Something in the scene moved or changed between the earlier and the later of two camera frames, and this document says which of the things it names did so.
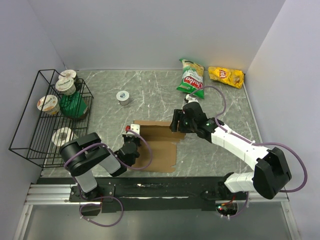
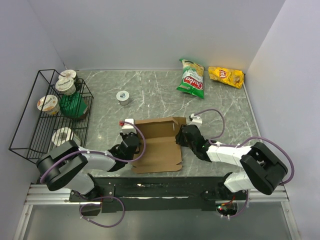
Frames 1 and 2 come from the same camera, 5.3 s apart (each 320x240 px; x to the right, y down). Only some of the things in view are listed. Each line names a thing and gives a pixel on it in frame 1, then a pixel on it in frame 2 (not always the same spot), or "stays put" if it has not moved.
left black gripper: [126, 138] stays put
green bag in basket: [73, 105] stays put
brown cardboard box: [162, 142] stays put
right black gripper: [177, 116] to [179, 137]
